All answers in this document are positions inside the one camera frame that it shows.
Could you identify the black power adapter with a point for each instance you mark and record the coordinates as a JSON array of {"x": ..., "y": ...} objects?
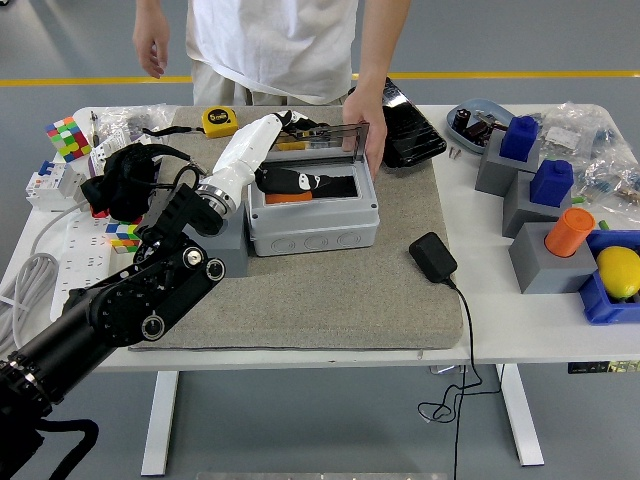
[{"x": 432, "y": 255}]

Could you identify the clear plastic bag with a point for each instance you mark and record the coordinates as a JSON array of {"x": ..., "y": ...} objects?
[{"x": 150, "y": 117}]

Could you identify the person's left forearm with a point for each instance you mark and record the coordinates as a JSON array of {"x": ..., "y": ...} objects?
[{"x": 382, "y": 45}]

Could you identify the blue plastic bin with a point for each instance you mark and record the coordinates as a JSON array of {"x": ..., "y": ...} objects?
[{"x": 597, "y": 305}]

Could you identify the grey block with round hole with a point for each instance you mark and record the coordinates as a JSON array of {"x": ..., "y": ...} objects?
[{"x": 235, "y": 255}]

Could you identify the grey holder block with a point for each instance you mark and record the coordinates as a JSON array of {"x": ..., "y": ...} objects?
[
  {"x": 545, "y": 270},
  {"x": 520, "y": 210},
  {"x": 492, "y": 175}
]

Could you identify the person's left hand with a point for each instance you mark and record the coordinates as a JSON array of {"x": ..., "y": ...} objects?
[{"x": 367, "y": 112}]

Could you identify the black capacitor in dish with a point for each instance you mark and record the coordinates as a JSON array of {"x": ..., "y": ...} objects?
[{"x": 462, "y": 119}]

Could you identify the person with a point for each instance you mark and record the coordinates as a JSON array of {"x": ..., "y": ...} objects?
[{"x": 270, "y": 45}]

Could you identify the white table leg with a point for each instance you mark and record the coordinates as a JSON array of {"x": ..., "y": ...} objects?
[
  {"x": 160, "y": 425},
  {"x": 522, "y": 420}
]

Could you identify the round yellow tape measure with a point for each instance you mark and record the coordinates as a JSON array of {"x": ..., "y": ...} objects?
[{"x": 290, "y": 146}]

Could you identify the white power strip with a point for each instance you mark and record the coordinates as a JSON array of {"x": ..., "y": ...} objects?
[{"x": 80, "y": 260}]

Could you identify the white purple small carton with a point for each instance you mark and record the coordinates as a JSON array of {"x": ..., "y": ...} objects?
[{"x": 100, "y": 155}]

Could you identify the grey-brown mat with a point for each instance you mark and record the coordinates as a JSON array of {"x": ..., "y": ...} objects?
[{"x": 325, "y": 300}]

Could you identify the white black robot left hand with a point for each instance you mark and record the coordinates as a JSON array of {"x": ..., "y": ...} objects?
[{"x": 245, "y": 145}]

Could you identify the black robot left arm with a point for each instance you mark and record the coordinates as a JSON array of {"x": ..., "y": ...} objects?
[{"x": 125, "y": 300}]

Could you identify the white circuit breaker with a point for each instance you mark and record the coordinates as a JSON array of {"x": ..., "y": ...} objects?
[{"x": 50, "y": 187}]

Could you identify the black table control panel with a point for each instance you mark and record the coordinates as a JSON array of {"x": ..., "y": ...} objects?
[{"x": 600, "y": 367}]

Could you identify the blue bottle-shaped block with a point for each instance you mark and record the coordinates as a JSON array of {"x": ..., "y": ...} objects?
[
  {"x": 520, "y": 137},
  {"x": 550, "y": 182}
]

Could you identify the grey electrical junction box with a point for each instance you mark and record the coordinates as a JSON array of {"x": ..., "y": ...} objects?
[{"x": 320, "y": 235}]

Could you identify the black cloth glove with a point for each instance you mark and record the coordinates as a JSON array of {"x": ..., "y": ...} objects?
[{"x": 115, "y": 185}]

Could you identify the slim metal screwdriver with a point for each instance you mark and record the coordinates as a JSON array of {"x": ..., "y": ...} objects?
[{"x": 93, "y": 127}]

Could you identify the shiny black case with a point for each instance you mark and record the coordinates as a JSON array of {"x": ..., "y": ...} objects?
[{"x": 415, "y": 140}]

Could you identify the person's right forearm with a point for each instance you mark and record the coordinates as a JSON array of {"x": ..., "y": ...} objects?
[{"x": 150, "y": 10}]

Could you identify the brown electronic components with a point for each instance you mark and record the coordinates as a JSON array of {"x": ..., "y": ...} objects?
[{"x": 475, "y": 131}]

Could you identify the small colourful puzzle cube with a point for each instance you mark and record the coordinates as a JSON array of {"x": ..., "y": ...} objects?
[{"x": 122, "y": 235}]

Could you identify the person's right hand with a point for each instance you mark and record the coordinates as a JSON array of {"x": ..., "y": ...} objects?
[{"x": 150, "y": 47}]

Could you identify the large colourful puzzle cube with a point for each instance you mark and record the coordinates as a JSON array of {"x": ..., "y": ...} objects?
[{"x": 67, "y": 137}]

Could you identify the square yellow tape measure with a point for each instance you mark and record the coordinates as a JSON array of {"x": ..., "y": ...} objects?
[{"x": 220, "y": 122}]

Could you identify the clear bag of components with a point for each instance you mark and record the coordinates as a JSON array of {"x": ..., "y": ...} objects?
[
  {"x": 575, "y": 127},
  {"x": 610, "y": 175}
]

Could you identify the blue-grey dish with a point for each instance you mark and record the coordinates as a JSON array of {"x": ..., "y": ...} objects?
[{"x": 462, "y": 136}]

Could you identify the smoky transparent box lid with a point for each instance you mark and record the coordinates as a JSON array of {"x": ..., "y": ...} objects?
[{"x": 325, "y": 145}]

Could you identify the yellow lemon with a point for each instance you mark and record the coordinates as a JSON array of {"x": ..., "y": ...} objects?
[{"x": 620, "y": 272}]

